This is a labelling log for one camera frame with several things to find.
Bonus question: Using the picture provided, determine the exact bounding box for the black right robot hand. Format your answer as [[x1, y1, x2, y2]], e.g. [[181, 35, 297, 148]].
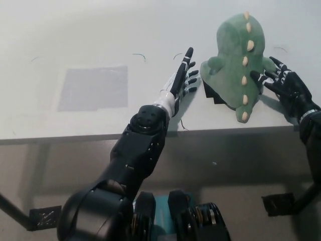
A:
[[250, 56, 321, 124]]

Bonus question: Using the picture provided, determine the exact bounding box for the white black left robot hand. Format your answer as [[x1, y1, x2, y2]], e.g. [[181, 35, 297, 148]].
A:
[[152, 47, 201, 118]]

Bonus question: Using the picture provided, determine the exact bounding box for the green plush dinosaur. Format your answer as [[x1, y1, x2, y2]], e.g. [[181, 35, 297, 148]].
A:
[[200, 11, 275, 124]]

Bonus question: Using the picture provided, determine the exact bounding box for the black tape cross patch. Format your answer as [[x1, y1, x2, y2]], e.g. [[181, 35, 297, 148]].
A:
[[204, 81, 238, 110]]

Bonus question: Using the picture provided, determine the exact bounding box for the grey tape square patch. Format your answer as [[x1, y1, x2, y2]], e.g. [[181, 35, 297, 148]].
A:
[[57, 65, 128, 112]]

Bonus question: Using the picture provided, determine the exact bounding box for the black metal table leg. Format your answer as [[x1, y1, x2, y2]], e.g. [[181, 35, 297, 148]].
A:
[[294, 182, 321, 215], [0, 193, 32, 230]]

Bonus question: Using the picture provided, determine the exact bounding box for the black teal robot torso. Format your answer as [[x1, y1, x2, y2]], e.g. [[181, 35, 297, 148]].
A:
[[131, 190, 231, 241]]

